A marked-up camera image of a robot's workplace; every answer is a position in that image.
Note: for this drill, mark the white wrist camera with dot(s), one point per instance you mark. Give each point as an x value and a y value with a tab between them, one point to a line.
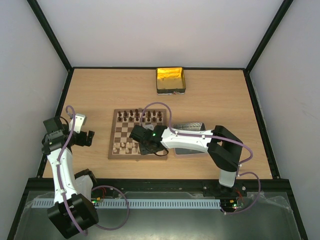
79	121
149	126

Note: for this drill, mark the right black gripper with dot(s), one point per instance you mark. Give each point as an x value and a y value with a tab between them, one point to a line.
139	133

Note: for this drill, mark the wooden chess board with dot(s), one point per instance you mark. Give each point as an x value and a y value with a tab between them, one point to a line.
121	146

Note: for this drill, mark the gold tin box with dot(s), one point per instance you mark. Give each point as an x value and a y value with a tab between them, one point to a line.
170	81

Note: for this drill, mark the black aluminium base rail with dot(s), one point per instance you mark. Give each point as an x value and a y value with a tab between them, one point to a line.
209	188

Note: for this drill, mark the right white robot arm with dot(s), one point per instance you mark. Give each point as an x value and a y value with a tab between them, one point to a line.
220	144

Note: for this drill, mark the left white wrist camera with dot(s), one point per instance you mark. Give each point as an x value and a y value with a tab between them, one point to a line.
79	121

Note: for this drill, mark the white slotted cable duct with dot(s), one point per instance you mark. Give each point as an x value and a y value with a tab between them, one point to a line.
159	204

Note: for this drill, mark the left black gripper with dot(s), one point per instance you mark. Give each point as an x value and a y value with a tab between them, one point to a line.
82	141

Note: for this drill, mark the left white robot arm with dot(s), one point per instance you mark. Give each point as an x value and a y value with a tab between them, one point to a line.
73	211

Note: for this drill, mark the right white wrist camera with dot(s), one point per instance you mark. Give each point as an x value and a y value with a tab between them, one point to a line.
149	126

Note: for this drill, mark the silver metal tray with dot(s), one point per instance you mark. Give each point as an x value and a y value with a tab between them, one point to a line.
189	126

